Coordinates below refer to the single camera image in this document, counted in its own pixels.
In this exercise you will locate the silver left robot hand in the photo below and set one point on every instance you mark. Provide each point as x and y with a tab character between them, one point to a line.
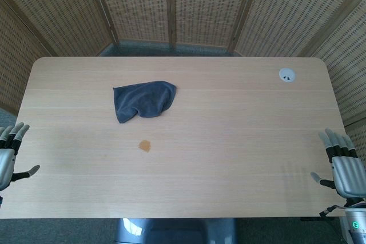
6	167

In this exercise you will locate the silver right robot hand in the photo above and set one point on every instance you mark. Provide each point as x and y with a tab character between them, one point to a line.
350	174

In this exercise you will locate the dark grey microfibre cloth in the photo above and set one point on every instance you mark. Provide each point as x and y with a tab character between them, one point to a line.
143	101

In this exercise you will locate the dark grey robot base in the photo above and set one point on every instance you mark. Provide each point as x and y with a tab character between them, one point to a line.
171	232

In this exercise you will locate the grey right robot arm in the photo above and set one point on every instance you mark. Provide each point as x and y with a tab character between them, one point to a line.
356	227

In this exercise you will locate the yellow stain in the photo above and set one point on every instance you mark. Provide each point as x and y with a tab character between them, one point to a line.
145	145

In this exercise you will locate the black table foot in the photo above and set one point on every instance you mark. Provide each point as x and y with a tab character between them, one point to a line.
317	219

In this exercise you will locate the woven bamboo screen panel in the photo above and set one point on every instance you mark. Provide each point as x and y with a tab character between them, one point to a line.
291	9
20	64
63	7
134	4
346	72
210	4

